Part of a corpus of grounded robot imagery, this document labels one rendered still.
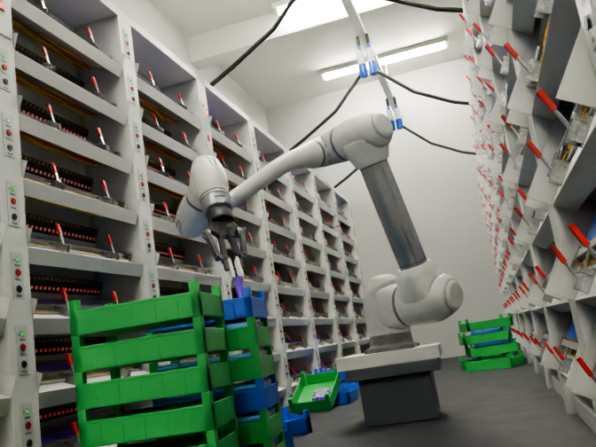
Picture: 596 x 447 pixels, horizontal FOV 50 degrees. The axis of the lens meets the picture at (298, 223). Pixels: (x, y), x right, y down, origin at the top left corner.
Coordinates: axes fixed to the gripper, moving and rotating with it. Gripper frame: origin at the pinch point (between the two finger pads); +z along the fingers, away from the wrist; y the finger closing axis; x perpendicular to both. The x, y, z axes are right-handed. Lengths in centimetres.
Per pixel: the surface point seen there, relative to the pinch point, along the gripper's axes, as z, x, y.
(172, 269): -46, 67, -1
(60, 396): 14, 33, -46
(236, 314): 12.9, 1.8, -2.4
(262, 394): 33.0, 9.0, 1.1
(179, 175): -114, 87, 17
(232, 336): 17.6, 5.0, -3.9
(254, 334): 19.2, 2.5, 1.1
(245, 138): -167, 115, 70
